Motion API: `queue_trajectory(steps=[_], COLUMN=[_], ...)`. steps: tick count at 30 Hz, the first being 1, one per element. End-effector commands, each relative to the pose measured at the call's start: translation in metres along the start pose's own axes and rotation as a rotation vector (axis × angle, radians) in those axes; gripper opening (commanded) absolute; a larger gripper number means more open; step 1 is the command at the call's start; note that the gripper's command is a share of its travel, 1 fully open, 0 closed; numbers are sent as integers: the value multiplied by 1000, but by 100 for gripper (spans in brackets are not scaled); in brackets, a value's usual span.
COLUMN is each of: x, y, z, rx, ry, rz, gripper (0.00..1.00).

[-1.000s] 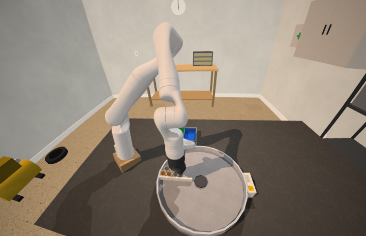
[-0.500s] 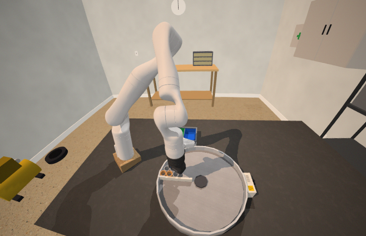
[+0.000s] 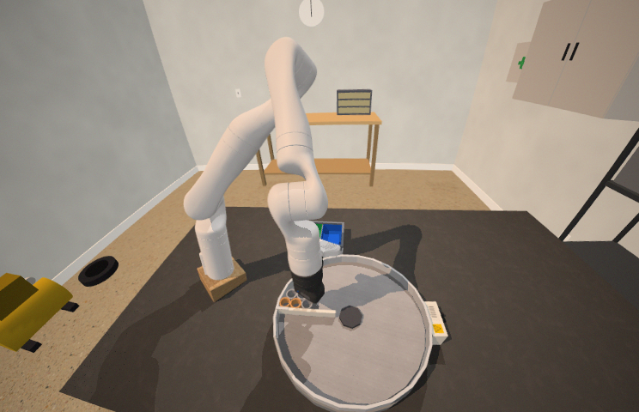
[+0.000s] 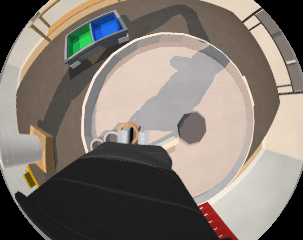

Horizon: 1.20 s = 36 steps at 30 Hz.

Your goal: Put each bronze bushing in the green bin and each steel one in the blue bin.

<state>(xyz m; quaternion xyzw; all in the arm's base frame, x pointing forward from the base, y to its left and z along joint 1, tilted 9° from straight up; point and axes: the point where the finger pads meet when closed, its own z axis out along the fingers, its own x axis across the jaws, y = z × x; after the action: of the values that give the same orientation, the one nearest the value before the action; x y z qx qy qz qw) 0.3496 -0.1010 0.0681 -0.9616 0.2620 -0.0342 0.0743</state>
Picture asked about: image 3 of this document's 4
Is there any grey two-compartment bin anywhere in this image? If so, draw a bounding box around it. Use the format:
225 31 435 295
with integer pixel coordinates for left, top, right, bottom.
312 221 344 255

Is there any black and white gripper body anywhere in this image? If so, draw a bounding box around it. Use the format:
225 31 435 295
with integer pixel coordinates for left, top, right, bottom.
288 239 340 304

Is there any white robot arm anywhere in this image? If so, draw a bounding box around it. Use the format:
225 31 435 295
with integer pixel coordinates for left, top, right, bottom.
184 37 328 280

